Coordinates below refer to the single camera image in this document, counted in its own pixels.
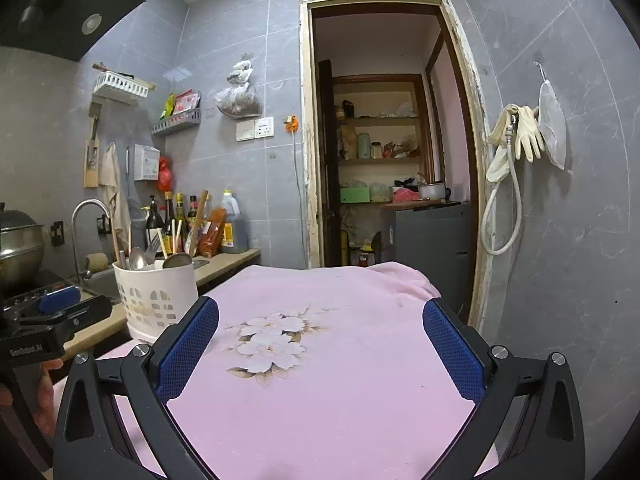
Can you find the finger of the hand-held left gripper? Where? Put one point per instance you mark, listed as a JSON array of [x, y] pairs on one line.
[[60, 297], [85, 312]]

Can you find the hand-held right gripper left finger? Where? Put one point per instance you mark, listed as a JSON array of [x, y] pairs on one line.
[[190, 350]]

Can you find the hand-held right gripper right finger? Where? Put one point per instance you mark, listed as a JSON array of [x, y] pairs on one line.
[[452, 355]]

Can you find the white plastic utensil holder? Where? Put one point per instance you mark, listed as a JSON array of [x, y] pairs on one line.
[[150, 285]]

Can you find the metal fork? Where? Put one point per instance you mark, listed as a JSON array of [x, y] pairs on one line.
[[152, 249]]

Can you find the bunch of wooden chopsticks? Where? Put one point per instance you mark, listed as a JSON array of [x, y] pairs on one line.
[[198, 222]]

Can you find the person's left hand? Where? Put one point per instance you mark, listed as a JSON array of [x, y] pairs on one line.
[[44, 400]]

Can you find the black induction cooker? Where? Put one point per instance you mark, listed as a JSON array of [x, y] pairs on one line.
[[30, 285]]

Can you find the steel steamer pot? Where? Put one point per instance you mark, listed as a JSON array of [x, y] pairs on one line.
[[20, 255]]

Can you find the steel faucet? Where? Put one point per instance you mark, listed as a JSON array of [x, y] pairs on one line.
[[77, 230]]

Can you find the dark pot lid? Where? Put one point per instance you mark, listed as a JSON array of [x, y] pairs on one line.
[[15, 220]]

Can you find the dark pump bottle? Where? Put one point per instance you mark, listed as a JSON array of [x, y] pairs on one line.
[[154, 227]]

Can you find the grey appliance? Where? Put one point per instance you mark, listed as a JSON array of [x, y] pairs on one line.
[[425, 245]]

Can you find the orange snack bag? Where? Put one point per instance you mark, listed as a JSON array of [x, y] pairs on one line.
[[212, 235]]

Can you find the dark soy sauce bottle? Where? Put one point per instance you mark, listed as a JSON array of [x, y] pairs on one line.
[[169, 225]]

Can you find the wooden cutting board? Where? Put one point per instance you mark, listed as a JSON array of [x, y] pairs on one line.
[[91, 177]]

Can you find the cooking oil jug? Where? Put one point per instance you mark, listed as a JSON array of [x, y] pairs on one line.
[[235, 232]]

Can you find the pink floral blanket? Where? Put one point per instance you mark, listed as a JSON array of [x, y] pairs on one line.
[[325, 360]]

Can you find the dark sauce bottle yellow cap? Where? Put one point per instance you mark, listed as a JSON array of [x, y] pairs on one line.
[[181, 220]]

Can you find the beige hanging cloth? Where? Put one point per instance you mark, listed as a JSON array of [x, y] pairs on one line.
[[111, 170]]

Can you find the small dark sauce bottle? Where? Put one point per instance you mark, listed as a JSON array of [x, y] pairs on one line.
[[193, 212]]

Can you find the red plastic bag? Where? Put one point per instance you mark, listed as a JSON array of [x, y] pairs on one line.
[[166, 177]]

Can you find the hanging metal kitchen tool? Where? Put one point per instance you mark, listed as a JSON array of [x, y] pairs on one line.
[[93, 140]]

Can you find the white cooking pot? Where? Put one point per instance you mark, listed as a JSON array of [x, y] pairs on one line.
[[431, 191]]

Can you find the red cloth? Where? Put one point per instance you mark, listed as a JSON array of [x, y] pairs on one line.
[[405, 196]]

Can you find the green box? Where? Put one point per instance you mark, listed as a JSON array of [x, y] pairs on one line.
[[355, 194]]

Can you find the cream rubber glove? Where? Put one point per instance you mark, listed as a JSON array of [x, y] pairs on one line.
[[531, 137], [500, 160]]

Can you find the wooden shelf unit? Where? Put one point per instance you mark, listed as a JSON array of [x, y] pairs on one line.
[[380, 160]]

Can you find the green snack packet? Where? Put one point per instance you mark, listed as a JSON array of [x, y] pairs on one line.
[[168, 106]]

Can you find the green jar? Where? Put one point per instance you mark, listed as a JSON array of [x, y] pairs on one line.
[[364, 146]]

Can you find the red snack packet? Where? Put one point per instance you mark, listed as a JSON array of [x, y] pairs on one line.
[[186, 101]]

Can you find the clear hanging plastic bag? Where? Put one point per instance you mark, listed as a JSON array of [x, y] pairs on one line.
[[552, 130]]

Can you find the orange plug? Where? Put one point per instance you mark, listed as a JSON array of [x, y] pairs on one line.
[[291, 124]]

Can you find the hanging bag of dried goods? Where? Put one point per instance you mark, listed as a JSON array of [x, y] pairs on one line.
[[239, 102]]

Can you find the black range hood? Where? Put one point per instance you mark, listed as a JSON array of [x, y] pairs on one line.
[[60, 5]]

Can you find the black wall hook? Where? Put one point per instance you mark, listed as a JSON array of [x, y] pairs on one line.
[[57, 233], [104, 225]]

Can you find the white wall box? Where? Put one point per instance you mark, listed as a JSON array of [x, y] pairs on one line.
[[146, 162]]

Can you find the grey wall rack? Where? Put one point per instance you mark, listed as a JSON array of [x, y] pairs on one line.
[[175, 124]]

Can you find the white wall basket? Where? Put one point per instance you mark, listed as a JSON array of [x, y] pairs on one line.
[[120, 87]]

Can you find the white wall switch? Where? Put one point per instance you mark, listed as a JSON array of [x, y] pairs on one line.
[[245, 130]]

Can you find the white wall socket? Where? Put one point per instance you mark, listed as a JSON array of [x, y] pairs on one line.
[[264, 127]]

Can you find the worn door frame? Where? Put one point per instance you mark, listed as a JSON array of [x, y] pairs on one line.
[[306, 135]]

